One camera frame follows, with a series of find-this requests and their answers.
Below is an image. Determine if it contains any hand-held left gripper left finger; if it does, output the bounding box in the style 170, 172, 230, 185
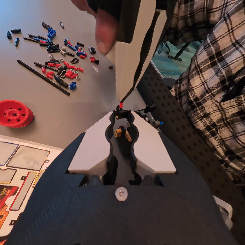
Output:
68, 110, 119, 185

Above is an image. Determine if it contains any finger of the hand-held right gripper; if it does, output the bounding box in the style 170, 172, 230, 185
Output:
106, 0, 156, 103
134, 10, 168, 89

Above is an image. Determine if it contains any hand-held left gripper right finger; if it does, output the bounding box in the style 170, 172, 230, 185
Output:
128, 110, 177, 185

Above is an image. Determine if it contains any black toy vehicle chassis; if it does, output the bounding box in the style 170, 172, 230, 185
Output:
113, 100, 164, 159

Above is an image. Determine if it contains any person's right forearm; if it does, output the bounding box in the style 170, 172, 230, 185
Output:
167, 0, 240, 45

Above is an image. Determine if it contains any black desk leg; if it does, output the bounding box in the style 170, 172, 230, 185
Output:
167, 42, 192, 62

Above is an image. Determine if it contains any grey desk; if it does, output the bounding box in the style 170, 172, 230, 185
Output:
0, 0, 153, 151

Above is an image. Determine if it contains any person's right hand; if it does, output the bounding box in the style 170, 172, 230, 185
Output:
70, 0, 119, 56

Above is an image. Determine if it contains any black rolling chair base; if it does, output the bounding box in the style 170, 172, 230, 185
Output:
157, 42, 171, 55

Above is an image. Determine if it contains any black perforated board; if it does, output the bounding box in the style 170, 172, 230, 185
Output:
137, 63, 245, 245

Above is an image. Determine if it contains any pile of small toy pieces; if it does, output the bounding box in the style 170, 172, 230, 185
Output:
23, 21, 100, 91

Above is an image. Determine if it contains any colourful sticker sheet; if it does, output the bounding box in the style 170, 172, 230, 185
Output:
0, 135, 64, 244

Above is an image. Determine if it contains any person in plaid shirt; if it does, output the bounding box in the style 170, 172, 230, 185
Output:
170, 0, 245, 184

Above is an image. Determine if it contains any red toy wheel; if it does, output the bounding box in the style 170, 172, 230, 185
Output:
0, 100, 34, 128

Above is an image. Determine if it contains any long black axle rod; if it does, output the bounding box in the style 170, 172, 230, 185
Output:
17, 60, 70, 96

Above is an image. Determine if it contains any white plastic bracket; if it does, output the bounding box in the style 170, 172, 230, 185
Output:
212, 195, 233, 231

